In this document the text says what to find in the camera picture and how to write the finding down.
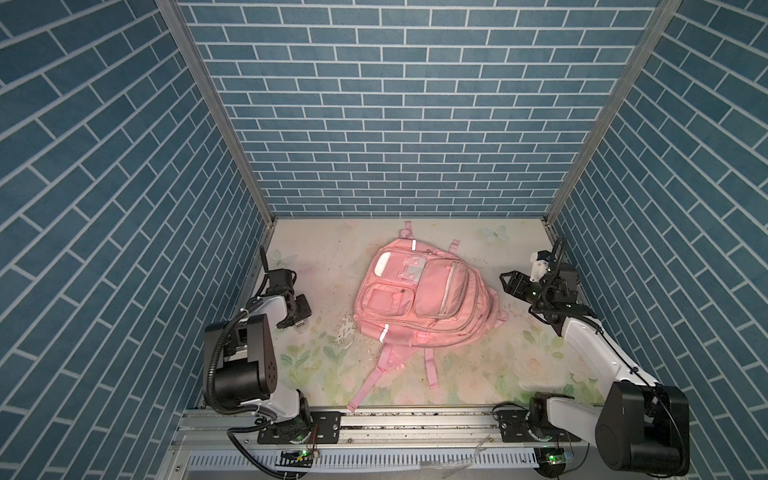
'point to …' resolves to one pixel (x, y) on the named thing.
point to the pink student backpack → (411, 293)
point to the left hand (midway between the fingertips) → (303, 309)
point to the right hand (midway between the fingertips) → (508, 275)
